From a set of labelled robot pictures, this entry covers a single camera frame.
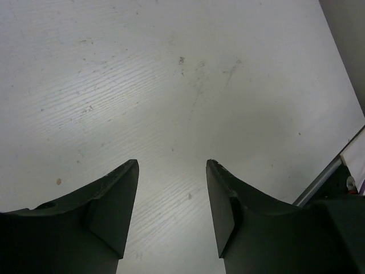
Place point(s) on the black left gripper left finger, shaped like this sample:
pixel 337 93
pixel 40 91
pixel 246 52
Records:
pixel 84 231

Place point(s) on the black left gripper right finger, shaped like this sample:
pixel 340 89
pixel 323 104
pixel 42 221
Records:
pixel 256 233

